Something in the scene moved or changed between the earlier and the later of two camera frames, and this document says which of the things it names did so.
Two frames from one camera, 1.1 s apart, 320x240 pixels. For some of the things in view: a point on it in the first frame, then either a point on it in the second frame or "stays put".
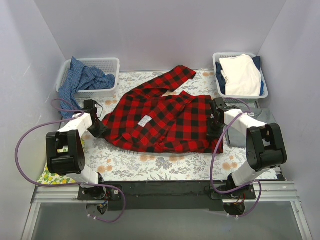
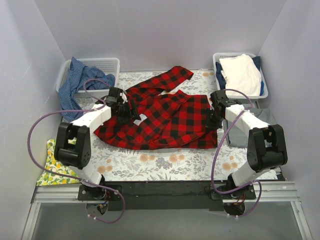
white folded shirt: (244, 77) stays put
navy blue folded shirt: (222, 81) stays put
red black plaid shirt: (148, 120) stays put
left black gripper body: (99, 128) -> (129, 112)
